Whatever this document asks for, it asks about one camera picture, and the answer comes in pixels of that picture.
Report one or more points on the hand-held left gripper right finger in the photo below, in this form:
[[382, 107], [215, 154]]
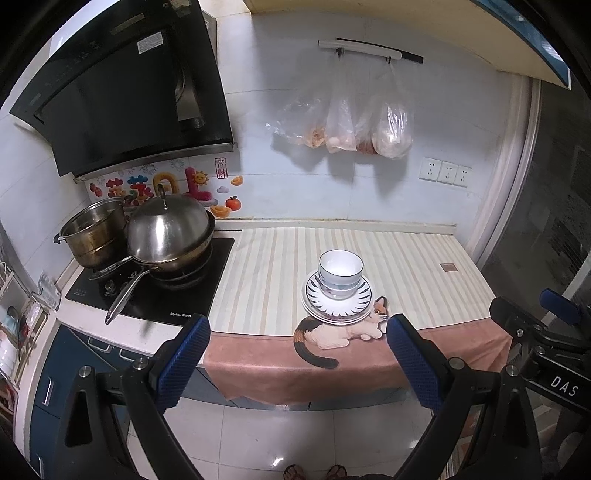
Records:
[[411, 360]]

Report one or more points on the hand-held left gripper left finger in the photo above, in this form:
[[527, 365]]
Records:
[[184, 360]]

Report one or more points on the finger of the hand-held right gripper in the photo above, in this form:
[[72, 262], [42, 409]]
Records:
[[561, 307], [505, 314]]

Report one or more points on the white bowl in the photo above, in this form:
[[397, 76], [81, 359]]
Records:
[[339, 267], [340, 291]]

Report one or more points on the black gas cooktop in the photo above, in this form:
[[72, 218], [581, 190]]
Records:
[[184, 300]]

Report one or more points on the small brown square tag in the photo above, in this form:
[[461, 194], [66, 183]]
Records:
[[448, 266]]

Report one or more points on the steel wok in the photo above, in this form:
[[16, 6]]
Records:
[[194, 258]]

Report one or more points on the blue base cabinet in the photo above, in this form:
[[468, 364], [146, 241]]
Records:
[[69, 360]]

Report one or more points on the striped cat print cloth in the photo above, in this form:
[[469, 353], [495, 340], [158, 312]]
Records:
[[277, 277]]

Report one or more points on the steel domed lid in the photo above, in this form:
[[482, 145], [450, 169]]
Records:
[[168, 226]]

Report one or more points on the person's right foot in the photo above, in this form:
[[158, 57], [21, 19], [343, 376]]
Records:
[[336, 472]]

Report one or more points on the steel stockpot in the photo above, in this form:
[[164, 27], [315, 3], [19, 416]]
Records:
[[92, 235]]

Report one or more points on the clear plastic bag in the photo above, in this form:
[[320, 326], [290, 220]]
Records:
[[391, 129], [302, 120], [341, 120]]

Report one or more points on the black range hood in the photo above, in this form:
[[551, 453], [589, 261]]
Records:
[[115, 92]]

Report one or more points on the beige overhead cabinet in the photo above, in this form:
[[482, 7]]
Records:
[[415, 27]]

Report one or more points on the white door frame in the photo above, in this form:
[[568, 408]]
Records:
[[512, 175]]

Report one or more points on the white wall socket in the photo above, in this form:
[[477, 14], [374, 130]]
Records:
[[462, 176], [448, 172], [429, 169]]

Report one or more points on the colourful wall sticker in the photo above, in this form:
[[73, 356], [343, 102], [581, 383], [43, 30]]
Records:
[[138, 189]]

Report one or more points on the white wall hook rail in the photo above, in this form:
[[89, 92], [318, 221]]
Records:
[[369, 47]]

